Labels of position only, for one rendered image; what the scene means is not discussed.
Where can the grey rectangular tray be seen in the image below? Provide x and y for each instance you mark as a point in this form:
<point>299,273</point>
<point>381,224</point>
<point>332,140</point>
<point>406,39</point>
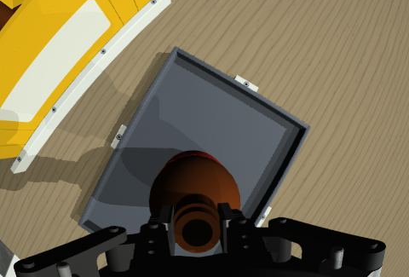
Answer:
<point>193,106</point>

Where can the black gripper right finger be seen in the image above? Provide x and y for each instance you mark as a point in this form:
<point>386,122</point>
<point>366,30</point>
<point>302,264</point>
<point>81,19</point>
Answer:
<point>324,250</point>

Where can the yellow bottle crate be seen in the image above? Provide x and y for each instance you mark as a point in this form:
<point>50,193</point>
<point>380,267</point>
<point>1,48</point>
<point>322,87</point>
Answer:
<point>43,47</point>

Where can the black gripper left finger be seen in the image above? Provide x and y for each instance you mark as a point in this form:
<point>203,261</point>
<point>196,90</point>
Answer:
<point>78,258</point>

